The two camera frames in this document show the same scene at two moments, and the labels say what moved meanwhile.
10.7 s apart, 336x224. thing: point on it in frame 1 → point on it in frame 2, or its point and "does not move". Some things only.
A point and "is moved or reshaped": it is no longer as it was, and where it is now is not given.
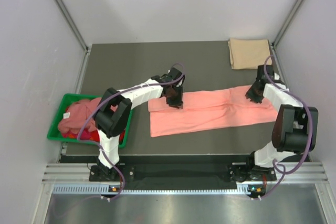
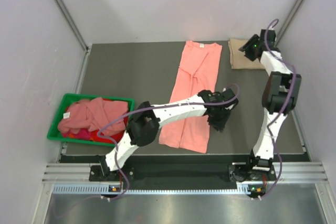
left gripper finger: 175,99 → 218,121
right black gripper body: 252,94 → 249,52
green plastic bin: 54,135 does not move
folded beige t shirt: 248,53 does not move
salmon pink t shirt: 208,109 is moved or reshaped
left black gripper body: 174,86 → 223,111
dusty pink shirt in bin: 77,114 does not move
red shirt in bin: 93,135 does not move
